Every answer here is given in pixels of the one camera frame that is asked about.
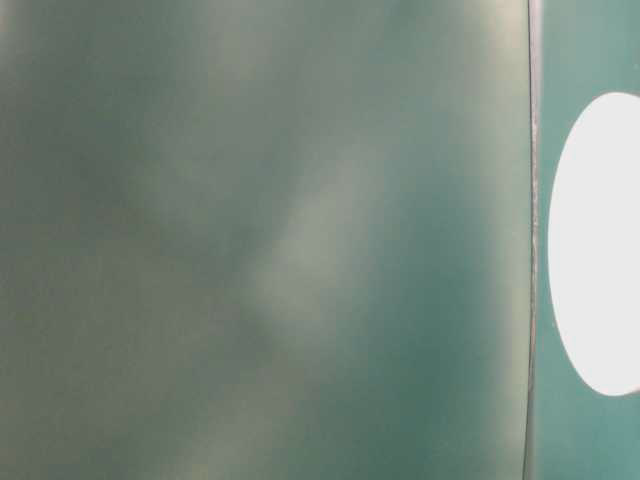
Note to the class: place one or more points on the white round bowl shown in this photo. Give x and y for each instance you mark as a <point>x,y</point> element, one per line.
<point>593,244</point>

